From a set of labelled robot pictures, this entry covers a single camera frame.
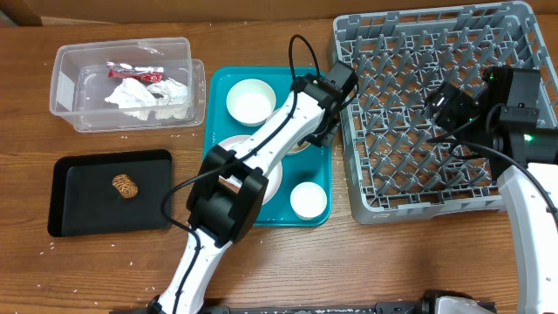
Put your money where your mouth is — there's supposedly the white cup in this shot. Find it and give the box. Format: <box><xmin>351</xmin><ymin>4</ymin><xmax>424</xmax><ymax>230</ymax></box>
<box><xmin>289</xmin><ymin>181</ymin><xmax>328</xmax><ymax>220</ymax></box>

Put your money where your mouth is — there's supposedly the small white bowl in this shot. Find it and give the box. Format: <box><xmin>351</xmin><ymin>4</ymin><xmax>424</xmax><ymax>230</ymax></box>
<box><xmin>226</xmin><ymin>78</ymin><xmax>276</xmax><ymax>126</ymax></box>

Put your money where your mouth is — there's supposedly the white napkin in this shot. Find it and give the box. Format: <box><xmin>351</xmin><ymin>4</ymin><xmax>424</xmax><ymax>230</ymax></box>
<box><xmin>105</xmin><ymin>78</ymin><xmax>191</xmax><ymax>121</ymax></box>

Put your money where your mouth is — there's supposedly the brown food piece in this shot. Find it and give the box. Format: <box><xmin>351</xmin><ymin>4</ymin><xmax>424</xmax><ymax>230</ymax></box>
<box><xmin>112</xmin><ymin>174</ymin><xmax>139</xmax><ymax>199</ymax></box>

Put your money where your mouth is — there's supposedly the red snack wrapper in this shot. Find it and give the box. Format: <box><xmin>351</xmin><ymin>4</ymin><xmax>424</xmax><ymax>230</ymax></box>
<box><xmin>106</xmin><ymin>61</ymin><xmax>164</xmax><ymax>83</ymax></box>

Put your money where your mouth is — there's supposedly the white bowl with rice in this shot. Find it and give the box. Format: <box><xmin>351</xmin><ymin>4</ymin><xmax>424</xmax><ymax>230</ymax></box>
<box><xmin>265</xmin><ymin>109</ymin><xmax>310</xmax><ymax>155</ymax></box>

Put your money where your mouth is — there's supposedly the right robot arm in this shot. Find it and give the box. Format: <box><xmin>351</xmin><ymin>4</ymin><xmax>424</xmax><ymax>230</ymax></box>
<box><xmin>423</xmin><ymin>66</ymin><xmax>557</xmax><ymax>313</ymax></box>

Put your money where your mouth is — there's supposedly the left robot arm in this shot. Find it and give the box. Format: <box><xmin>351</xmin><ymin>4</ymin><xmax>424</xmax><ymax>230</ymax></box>
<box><xmin>146</xmin><ymin>61</ymin><xmax>358</xmax><ymax>314</ymax></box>

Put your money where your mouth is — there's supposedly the grey dishwasher rack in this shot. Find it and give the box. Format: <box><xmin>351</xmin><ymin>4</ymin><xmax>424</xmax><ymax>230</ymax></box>
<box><xmin>330</xmin><ymin>1</ymin><xmax>557</xmax><ymax>224</ymax></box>

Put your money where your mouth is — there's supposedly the black waste tray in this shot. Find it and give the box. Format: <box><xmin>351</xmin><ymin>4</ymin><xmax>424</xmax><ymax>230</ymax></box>
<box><xmin>47</xmin><ymin>149</ymin><xmax>173</xmax><ymax>237</ymax></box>

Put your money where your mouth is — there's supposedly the large white plate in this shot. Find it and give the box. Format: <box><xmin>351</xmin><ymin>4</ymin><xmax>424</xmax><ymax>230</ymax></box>
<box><xmin>219</xmin><ymin>135</ymin><xmax>282</xmax><ymax>205</ymax></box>

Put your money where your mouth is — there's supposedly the teal serving tray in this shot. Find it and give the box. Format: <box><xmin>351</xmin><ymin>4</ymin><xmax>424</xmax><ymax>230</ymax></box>
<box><xmin>204</xmin><ymin>66</ymin><xmax>331</xmax><ymax>227</ymax></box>

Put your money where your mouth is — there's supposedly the clear plastic bin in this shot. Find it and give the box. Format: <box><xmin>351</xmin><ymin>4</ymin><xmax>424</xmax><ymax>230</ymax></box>
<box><xmin>50</xmin><ymin>38</ymin><xmax>206</xmax><ymax>133</ymax></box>

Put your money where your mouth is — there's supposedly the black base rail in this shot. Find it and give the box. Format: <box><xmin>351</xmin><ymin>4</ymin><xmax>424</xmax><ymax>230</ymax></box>
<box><xmin>108</xmin><ymin>290</ymin><xmax>498</xmax><ymax>314</ymax></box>

